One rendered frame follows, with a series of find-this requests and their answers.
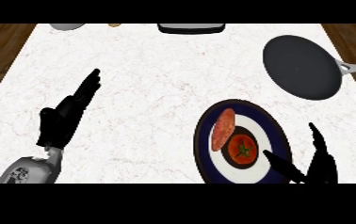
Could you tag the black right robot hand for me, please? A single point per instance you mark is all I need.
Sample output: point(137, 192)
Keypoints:
point(320, 168)

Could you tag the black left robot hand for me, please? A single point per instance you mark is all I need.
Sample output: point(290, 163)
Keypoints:
point(66, 115)

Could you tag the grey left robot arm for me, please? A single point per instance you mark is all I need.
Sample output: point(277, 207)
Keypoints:
point(33, 169)

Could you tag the blue and white plate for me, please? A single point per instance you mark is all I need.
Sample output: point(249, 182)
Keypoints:
point(259, 171)

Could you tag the red tomato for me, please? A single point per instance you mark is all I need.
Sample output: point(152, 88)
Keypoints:
point(243, 149)

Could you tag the dark grey frying pan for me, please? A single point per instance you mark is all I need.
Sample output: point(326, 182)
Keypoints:
point(304, 67)

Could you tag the reddish brown oblong food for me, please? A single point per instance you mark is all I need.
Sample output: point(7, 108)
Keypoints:
point(224, 130)

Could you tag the grey round bowl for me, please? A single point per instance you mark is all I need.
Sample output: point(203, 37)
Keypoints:
point(67, 26)

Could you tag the small tan object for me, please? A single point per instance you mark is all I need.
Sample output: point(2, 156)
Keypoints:
point(115, 24)

